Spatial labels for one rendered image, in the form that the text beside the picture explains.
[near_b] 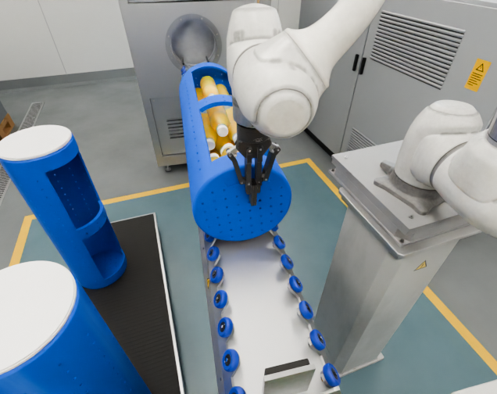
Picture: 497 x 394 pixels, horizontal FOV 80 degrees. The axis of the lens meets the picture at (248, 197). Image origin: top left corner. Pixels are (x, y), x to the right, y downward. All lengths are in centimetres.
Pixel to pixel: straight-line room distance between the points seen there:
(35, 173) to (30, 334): 78
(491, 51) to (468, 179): 125
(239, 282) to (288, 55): 63
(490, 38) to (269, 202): 146
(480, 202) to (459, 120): 21
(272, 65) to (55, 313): 68
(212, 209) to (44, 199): 88
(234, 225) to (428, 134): 56
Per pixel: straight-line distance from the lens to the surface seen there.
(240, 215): 85
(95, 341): 93
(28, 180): 148
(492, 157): 75
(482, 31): 200
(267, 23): 56
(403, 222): 92
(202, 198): 78
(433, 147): 87
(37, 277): 90
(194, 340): 183
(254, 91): 41
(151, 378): 164
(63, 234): 165
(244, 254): 93
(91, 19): 536
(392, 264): 104
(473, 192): 78
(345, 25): 47
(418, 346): 201
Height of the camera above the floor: 165
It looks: 41 degrees down
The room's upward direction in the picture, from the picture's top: straight up
